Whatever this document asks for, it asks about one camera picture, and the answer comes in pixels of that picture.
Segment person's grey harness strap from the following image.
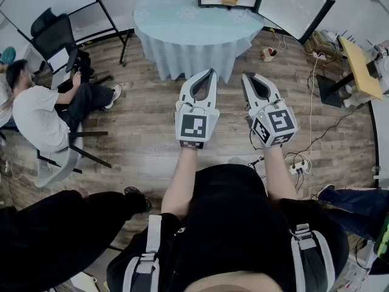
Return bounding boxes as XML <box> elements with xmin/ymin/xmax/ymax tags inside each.
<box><xmin>121</xmin><ymin>214</ymin><xmax>164</xmax><ymax>292</ymax></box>
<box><xmin>289</xmin><ymin>223</ymin><xmax>337</xmax><ymax>292</ymax></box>

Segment long white cable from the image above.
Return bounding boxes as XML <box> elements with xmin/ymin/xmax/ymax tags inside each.
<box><xmin>271</xmin><ymin>27</ymin><xmax>328</xmax><ymax>173</ymax></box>

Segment person's right forearm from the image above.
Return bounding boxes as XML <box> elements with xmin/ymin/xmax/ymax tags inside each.
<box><xmin>262</xmin><ymin>144</ymin><xmax>299</xmax><ymax>203</ymax></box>

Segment black fridge door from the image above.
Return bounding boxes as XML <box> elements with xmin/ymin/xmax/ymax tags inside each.
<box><xmin>256</xmin><ymin>0</ymin><xmax>337</xmax><ymax>45</ymax></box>

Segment white curved desk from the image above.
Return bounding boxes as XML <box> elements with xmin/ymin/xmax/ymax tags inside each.
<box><xmin>368</xmin><ymin>99</ymin><xmax>389</xmax><ymax>191</ymax></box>

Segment long black cable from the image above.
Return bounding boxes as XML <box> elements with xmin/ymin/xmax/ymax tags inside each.
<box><xmin>283</xmin><ymin>107</ymin><xmax>366</xmax><ymax>161</ymax></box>

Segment person's left grey harness strap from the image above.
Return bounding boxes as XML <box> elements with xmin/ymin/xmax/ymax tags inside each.
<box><xmin>121</xmin><ymin>214</ymin><xmax>164</xmax><ymax>292</ymax></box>

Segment green crates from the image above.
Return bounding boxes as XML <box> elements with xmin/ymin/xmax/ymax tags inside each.
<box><xmin>304</xmin><ymin>30</ymin><xmax>343</xmax><ymax>62</ymax></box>

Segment yellow table with black base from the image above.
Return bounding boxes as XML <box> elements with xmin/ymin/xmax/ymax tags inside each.
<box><xmin>315</xmin><ymin>36</ymin><xmax>385</xmax><ymax>109</ymax></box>

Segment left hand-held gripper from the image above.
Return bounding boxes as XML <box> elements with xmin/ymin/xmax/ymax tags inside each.
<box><xmin>174</xmin><ymin>69</ymin><xmax>221</xmax><ymax>150</ymax></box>

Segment grey chair with black legs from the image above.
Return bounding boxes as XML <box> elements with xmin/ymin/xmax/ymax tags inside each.
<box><xmin>34</xmin><ymin>122</ymin><xmax>112</xmax><ymax>189</ymax></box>

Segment black office chair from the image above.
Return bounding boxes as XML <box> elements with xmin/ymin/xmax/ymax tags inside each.
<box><xmin>30</xmin><ymin>7</ymin><xmax>115</xmax><ymax>86</ymax></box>

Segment round table with blue cloth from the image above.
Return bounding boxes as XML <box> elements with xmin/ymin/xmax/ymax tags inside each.
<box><xmin>133</xmin><ymin>0</ymin><xmax>265</xmax><ymax>82</ymax></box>

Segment person's right grey harness strap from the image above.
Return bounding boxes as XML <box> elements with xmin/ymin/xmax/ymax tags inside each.
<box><xmin>289</xmin><ymin>223</ymin><xmax>337</xmax><ymax>292</ymax></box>

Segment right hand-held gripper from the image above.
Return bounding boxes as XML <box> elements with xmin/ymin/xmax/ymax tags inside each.
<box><xmin>241</xmin><ymin>72</ymin><xmax>299</xmax><ymax>149</ymax></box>

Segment person's black top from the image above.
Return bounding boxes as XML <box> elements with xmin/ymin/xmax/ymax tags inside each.
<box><xmin>106</xmin><ymin>164</ymin><xmax>350</xmax><ymax>292</ymax></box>

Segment person's left forearm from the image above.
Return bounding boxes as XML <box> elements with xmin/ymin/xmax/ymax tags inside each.
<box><xmin>160</xmin><ymin>147</ymin><xmax>199</xmax><ymax>222</ymax></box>

